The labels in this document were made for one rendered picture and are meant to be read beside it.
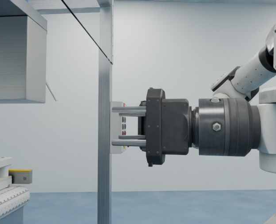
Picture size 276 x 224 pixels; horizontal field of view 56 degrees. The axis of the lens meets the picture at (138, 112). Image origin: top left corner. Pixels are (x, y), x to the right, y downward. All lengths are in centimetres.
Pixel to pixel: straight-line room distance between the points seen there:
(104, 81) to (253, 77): 73
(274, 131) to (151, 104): 17
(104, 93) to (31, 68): 68
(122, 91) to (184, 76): 98
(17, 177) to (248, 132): 56
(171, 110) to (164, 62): 367
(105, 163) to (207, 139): 97
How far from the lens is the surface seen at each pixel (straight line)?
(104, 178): 132
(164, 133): 39
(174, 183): 406
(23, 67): 67
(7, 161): 71
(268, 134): 39
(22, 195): 70
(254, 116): 39
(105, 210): 136
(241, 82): 91
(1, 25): 72
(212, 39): 434
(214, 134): 37
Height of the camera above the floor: 99
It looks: 3 degrees up
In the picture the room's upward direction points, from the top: straight up
